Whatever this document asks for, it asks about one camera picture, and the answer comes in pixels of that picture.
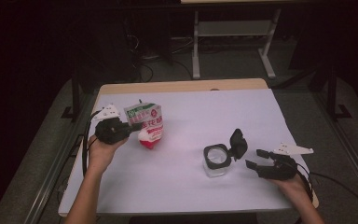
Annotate white metal desk frame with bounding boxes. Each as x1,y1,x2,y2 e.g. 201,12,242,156
180,0,282,80

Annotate person's right hand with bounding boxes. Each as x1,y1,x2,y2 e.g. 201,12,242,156
268,174,311,204

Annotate bundle of floor cables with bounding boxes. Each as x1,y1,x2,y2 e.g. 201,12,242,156
124,33,194,82

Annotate clear jar with black lid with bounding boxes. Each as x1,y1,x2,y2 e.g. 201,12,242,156
202,128,249,179

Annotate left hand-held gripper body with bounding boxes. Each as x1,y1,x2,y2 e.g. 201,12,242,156
92,104,131,145

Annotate right hand-held gripper cable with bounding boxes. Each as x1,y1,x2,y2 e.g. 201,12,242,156
295,162,314,201

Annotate red and white plastic bag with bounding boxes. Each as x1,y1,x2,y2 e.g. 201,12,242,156
123,102,165,150

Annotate left hand-held gripper cable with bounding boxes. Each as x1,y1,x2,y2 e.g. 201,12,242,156
80,109,103,177

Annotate hand-held gripper cable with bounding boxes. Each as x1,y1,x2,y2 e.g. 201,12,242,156
295,162,314,201
80,109,103,177

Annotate black metal stand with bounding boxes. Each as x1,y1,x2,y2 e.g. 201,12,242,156
325,64,353,121
60,68,82,121

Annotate white paper sheet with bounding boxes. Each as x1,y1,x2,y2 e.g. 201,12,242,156
59,88,310,215

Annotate black floor cable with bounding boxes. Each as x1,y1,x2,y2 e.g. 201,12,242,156
309,172,358,217

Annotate person's left hand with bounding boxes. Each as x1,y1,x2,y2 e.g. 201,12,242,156
87,134,129,175

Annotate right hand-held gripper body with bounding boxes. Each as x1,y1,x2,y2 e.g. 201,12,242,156
255,143,314,181

